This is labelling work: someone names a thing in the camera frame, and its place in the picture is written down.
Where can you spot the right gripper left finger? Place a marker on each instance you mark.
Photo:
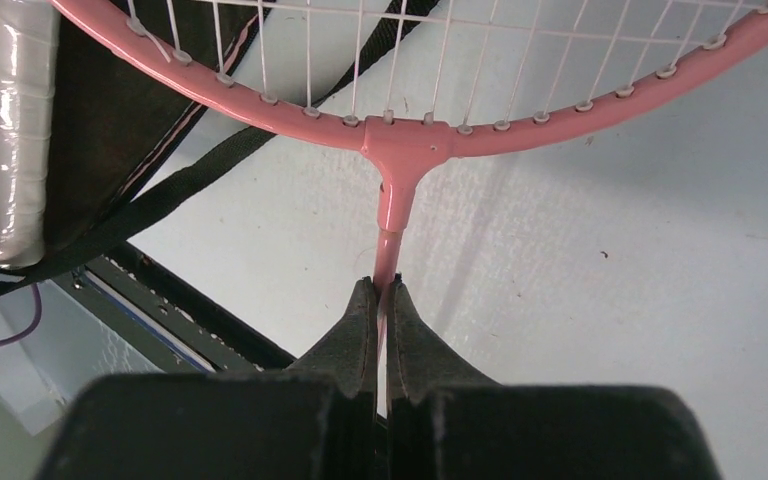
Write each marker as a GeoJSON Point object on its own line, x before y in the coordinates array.
{"type": "Point", "coordinates": [314, 419]}

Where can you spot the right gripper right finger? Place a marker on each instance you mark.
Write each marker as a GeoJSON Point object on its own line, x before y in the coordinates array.
{"type": "Point", "coordinates": [448, 420]}

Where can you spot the pink racket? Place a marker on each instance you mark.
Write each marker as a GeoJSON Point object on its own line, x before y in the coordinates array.
{"type": "Point", "coordinates": [404, 151]}
{"type": "Point", "coordinates": [28, 50]}

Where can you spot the pink sport racket bag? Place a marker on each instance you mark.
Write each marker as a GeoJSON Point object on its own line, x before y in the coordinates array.
{"type": "Point", "coordinates": [126, 150]}

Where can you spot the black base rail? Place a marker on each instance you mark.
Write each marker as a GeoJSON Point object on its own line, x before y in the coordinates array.
{"type": "Point", "coordinates": [176, 325]}

